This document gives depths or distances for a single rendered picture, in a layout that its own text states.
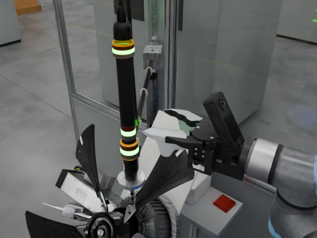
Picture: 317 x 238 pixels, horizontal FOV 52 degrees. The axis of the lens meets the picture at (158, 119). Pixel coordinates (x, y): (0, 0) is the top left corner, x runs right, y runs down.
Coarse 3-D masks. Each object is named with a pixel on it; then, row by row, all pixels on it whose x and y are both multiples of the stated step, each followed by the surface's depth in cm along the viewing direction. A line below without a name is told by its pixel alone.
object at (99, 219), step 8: (120, 208) 108; (96, 216) 98; (104, 216) 97; (112, 216) 97; (120, 216) 100; (136, 216) 104; (88, 224) 99; (96, 224) 98; (104, 224) 97; (112, 224) 95; (120, 224) 97; (128, 224) 100; (136, 224) 103; (88, 232) 99; (96, 232) 98; (104, 232) 97; (112, 232) 94; (120, 232) 96; (128, 232) 99; (136, 232) 103
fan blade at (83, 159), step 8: (88, 128) 110; (88, 136) 110; (80, 144) 117; (88, 144) 110; (88, 152) 110; (80, 160) 120; (88, 160) 110; (88, 168) 113; (96, 168) 104; (88, 176) 117; (96, 176) 105; (96, 184) 105; (96, 192) 110
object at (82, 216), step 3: (45, 204) 129; (54, 207) 126; (57, 207) 125; (60, 207) 124; (60, 210) 123; (75, 213) 119; (78, 213) 119; (81, 213) 118; (84, 213) 118; (75, 216) 119; (78, 216) 118; (81, 216) 117; (84, 216) 117; (87, 216) 117; (90, 216) 116; (87, 219) 116
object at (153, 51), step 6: (150, 42) 132; (156, 42) 132; (144, 48) 129; (150, 48) 129; (156, 48) 129; (144, 54) 125; (150, 54) 125; (156, 54) 125; (144, 60) 126; (156, 60) 126; (144, 66) 128; (156, 66) 127
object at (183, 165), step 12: (180, 156) 94; (156, 168) 102; (168, 168) 95; (180, 168) 91; (156, 180) 96; (168, 180) 91; (180, 180) 88; (144, 192) 98; (156, 192) 92; (144, 204) 93
